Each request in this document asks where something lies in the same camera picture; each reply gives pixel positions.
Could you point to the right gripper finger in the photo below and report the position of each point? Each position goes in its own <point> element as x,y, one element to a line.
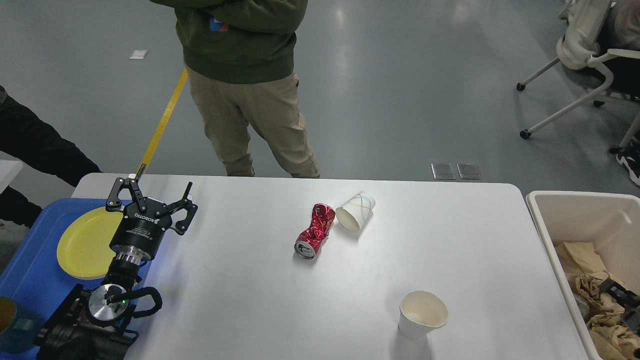
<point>623,296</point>

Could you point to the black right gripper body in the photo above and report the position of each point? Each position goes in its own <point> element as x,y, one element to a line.
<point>631,318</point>

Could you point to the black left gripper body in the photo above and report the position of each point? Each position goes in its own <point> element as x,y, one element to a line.
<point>143,231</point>

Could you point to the aluminium foil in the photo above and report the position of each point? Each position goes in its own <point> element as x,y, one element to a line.
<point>583,306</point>

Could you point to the yellow plate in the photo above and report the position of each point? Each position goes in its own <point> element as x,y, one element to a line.
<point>83,251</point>

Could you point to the brown paper bag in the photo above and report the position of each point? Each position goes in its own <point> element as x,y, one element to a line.
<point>580,258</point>

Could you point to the crushed red soda can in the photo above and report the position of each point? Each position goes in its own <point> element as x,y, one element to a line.
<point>309,242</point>

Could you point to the dark teal mug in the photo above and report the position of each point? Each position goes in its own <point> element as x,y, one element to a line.
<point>19,326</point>

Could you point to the crushed white paper cup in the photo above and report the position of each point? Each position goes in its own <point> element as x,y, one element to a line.
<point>355,213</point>

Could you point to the brown paper wad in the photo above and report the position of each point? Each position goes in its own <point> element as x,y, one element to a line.
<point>612,339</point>

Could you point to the brown paper ball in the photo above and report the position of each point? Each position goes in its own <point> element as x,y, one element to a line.
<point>588,285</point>

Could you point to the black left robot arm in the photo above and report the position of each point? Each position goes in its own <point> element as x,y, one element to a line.
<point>92,324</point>

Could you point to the beige plastic bin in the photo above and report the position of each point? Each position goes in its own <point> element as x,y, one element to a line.
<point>610,221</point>

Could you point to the white side table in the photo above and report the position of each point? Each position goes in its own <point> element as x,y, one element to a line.
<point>8,171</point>

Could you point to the person in black clothes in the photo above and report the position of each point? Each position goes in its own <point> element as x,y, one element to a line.
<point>25,136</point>

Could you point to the person in green sweater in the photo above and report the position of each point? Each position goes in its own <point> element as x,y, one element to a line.
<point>239,57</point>

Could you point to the metal floor socket right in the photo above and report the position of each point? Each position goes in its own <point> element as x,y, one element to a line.
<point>469,171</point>

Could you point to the metal floor socket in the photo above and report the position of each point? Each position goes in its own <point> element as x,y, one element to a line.
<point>443,171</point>
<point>469,171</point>

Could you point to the metal floor socket left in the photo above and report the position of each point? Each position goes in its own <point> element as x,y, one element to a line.
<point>443,171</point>

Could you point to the white office chair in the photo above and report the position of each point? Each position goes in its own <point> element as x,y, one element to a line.
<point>583,61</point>

